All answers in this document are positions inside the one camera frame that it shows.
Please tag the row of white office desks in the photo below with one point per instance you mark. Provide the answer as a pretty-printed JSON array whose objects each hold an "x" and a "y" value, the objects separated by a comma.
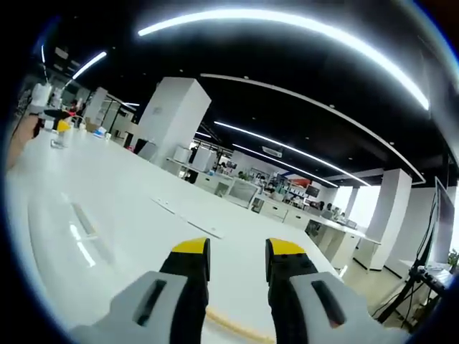
[{"x": 287, "y": 211}]

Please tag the thin ceiling light strip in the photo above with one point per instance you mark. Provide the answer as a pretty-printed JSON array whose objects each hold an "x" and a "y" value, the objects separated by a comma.
[
  {"x": 287, "y": 147},
  {"x": 283, "y": 164}
]

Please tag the green potted plant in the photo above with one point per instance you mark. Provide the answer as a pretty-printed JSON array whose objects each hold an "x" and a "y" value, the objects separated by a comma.
[{"x": 453, "y": 258}]

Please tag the narrow white square pillar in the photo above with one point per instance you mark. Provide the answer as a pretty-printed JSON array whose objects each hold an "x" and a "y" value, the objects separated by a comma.
[{"x": 389, "y": 215}]

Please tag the computer monitor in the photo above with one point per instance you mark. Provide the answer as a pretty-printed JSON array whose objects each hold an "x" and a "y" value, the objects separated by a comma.
[{"x": 444, "y": 222}]

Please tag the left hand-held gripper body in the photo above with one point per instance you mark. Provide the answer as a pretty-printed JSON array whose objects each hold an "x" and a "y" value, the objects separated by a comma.
[{"x": 42, "y": 95}]

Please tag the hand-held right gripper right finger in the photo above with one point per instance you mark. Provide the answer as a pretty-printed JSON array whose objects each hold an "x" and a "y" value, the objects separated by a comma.
[{"x": 308, "y": 301}]

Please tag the wooden strip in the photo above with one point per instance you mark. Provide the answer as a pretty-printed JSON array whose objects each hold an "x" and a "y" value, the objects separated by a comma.
[{"x": 238, "y": 324}]

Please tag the black tripod stand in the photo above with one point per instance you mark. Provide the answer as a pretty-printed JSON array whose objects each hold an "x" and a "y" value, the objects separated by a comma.
[{"x": 412, "y": 276}]

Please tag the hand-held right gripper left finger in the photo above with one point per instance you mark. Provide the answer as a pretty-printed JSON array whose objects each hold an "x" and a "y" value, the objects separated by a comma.
[{"x": 157, "y": 301}]

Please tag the short ceiling light strip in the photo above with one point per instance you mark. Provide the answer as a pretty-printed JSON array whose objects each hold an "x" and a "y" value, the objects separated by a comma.
[{"x": 89, "y": 65}]

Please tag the wide white square pillar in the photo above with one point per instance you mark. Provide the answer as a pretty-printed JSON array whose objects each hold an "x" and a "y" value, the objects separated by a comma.
[{"x": 174, "y": 118}]

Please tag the long curved ceiling light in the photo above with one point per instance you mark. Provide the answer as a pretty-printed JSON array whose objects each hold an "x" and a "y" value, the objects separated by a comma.
[{"x": 287, "y": 21}]

